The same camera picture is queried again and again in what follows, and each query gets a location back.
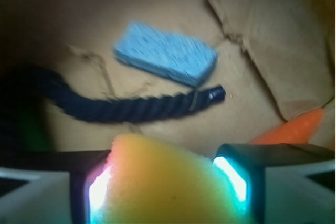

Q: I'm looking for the brown paper bag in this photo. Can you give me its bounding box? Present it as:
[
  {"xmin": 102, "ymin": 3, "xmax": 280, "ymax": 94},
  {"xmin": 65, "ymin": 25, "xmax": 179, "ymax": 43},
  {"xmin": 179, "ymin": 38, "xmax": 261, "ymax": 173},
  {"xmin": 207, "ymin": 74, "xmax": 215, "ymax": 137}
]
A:
[{"xmin": 1, "ymin": 0, "xmax": 335, "ymax": 156}]

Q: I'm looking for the dark navy rope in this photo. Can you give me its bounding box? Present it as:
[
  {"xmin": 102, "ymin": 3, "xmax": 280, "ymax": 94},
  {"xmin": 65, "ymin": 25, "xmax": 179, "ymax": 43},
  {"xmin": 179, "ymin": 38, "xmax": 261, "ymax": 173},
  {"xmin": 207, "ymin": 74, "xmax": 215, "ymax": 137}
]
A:
[{"xmin": 0, "ymin": 62, "xmax": 226, "ymax": 154}]

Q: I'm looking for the yellow sponge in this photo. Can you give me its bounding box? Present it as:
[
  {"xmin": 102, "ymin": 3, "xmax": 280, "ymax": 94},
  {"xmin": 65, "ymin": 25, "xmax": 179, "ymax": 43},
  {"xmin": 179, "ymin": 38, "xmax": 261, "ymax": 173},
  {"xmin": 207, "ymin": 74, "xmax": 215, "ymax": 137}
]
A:
[{"xmin": 97, "ymin": 134, "xmax": 250, "ymax": 223}]

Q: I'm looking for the orange toy carrot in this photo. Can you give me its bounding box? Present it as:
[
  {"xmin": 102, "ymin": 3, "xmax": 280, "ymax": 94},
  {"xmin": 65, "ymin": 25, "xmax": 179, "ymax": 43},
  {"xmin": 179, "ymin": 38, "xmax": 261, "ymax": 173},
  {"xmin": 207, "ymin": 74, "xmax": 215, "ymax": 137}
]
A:
[{"xmin": 249, "ymin": 108, "xmax": 324, "ymax": 145}]

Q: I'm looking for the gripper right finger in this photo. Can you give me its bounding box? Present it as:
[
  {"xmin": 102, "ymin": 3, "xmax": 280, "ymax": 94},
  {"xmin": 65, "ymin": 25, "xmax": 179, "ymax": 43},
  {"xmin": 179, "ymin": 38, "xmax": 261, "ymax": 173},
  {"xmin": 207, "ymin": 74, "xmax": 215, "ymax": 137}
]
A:
[{"xmin": 213, "ymin": 144, "xmax": 335, "ymax": 223}]

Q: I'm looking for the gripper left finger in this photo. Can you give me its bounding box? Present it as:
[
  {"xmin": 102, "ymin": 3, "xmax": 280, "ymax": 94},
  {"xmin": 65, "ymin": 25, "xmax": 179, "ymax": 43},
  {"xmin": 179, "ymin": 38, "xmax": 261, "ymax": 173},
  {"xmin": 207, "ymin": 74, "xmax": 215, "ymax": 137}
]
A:
[{"xmin": 1, "ymin": 150, "xmax": 110, "ymax": 223}]

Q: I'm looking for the blue sponge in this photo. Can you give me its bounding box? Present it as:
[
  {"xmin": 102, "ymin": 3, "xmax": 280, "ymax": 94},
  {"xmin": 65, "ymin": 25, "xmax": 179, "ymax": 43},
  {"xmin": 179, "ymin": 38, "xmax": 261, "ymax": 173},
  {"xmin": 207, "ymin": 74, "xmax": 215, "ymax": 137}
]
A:
[{"xmin": 113, "ymin": 22, "xmax": 218, "ymax": 87}]

